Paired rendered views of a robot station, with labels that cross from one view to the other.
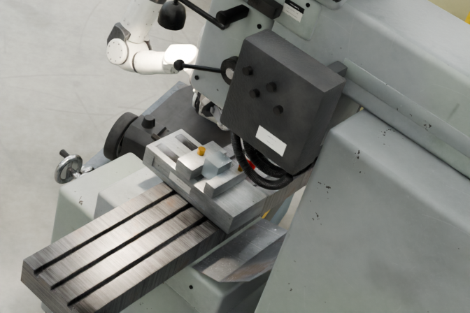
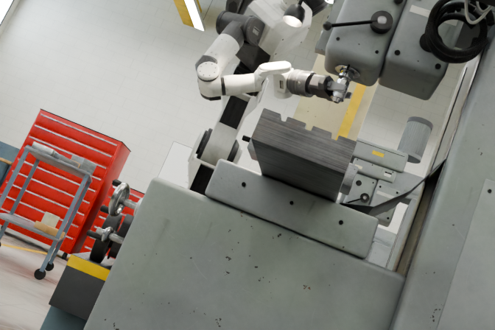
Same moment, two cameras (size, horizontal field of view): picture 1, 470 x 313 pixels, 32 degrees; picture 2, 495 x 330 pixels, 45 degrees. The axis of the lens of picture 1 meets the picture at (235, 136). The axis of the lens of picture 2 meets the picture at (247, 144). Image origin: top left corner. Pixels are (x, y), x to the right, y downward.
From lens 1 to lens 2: 2.15 m
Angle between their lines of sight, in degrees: 52
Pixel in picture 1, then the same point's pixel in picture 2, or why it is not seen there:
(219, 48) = (362, 12)
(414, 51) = not seen: outside the picture
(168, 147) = not seen: hidden behind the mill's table
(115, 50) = (208, 68)
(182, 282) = (329, 222)
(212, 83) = (353, 40)
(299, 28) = not seen: outside the picture
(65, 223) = (154, 216)
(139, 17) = (226, 50)
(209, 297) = (364, 225)
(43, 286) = (293, 127)
